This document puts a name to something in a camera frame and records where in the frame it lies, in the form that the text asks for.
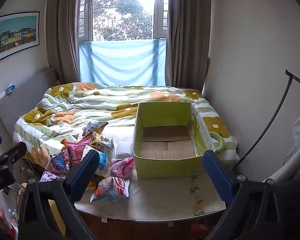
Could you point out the grey headboard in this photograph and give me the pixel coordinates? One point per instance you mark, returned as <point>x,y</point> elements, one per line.
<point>22,97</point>

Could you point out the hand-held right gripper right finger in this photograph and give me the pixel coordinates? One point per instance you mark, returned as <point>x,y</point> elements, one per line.
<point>217,175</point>

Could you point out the blue red snack packet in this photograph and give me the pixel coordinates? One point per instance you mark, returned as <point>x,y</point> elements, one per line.
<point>58,163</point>

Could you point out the pile of assorted snack bags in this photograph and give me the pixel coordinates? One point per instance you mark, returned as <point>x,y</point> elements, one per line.
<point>77,150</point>

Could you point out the blue clip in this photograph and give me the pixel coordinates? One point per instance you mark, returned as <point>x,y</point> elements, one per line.
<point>10,88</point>

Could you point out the framed house picture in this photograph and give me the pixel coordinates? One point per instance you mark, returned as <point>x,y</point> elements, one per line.
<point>17,35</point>

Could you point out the brown curtain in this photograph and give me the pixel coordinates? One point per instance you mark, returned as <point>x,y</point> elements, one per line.
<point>62,30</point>
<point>187,42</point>

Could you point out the floral blanket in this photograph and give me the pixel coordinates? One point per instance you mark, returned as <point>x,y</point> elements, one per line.
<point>90,105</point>

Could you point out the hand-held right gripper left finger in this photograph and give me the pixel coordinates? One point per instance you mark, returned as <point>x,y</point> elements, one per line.
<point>86,172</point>

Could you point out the window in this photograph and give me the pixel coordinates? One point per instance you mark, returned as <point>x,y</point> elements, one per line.
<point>125,12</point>

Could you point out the green cardboard box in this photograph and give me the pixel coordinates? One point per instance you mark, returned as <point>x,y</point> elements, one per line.
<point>165,162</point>

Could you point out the gold snack packet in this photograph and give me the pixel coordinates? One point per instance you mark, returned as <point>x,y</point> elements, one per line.
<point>93,183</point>

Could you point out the black stand pole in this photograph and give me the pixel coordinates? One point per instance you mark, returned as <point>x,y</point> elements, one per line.
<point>282,100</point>

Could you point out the light blue cloth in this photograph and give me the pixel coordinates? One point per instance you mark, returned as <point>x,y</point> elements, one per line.
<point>122,62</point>

